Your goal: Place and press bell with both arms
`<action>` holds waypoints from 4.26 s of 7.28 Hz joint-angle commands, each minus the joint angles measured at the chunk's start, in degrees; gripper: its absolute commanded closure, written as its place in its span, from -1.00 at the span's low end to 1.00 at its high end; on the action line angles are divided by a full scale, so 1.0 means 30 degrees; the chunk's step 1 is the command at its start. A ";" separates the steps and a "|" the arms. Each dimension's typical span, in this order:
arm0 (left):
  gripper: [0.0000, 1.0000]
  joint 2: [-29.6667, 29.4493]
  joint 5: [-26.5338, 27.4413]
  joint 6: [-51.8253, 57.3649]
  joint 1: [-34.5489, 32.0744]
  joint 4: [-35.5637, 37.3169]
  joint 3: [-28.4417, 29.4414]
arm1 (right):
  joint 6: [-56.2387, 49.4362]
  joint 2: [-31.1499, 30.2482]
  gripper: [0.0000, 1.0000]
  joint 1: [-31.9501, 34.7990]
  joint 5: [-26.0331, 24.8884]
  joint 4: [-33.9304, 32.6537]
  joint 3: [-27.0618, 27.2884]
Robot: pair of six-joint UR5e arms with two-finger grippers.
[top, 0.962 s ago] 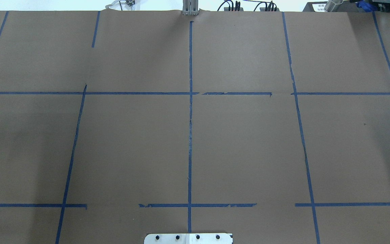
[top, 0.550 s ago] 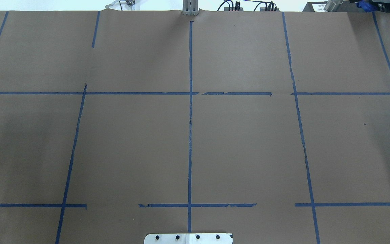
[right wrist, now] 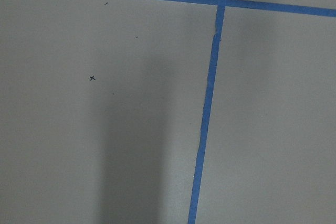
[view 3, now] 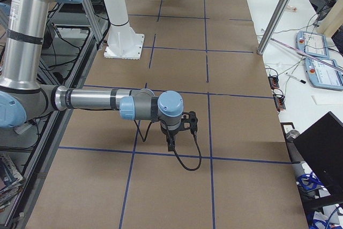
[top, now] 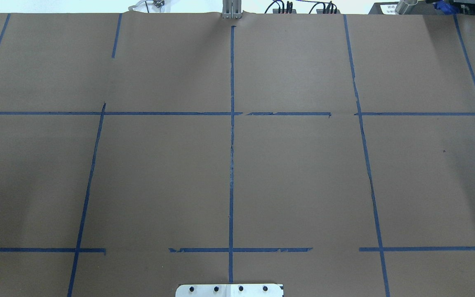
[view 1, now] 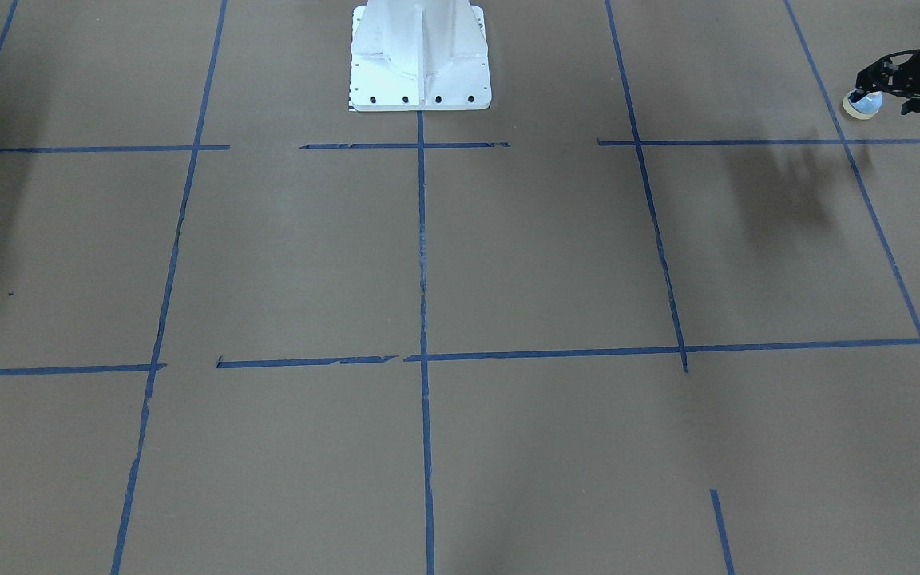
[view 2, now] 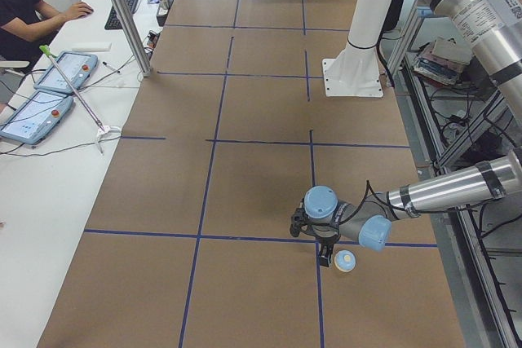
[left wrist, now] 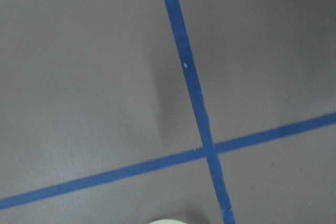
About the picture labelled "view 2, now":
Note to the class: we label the silver metal cup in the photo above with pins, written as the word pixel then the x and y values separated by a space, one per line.
pixel 164 7

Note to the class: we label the near teach pendant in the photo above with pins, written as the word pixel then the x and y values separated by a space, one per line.
pixel 37 117

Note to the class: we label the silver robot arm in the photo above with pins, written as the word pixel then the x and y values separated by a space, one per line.
pixel 491 57

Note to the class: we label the aluminium frame post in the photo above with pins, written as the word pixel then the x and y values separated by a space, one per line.
pixel 132 36

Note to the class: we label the person in black shirt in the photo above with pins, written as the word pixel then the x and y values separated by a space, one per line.
pixel 28 24

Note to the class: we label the white camera post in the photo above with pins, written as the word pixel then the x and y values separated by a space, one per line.
pixel 355 72

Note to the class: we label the far teach pendant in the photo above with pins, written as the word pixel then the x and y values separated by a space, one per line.
pixel 76 66

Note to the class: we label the teach pendant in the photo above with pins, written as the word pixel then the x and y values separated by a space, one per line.
pixel 76 66
pixel 37 117

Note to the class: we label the black marker pen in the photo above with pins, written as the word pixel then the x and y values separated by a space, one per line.
pixel 111 68

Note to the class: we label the white flat block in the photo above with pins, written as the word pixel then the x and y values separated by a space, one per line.
pixel 91 47

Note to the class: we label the orange black connector box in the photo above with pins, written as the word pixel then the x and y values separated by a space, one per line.
pixel 152 39

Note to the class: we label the blue white bell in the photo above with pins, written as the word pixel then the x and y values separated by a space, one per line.
pixel 345 261

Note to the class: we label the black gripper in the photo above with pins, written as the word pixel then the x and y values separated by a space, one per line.
pixel 326 240

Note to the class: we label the stack of books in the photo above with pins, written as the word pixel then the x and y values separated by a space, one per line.
pixel 442 61

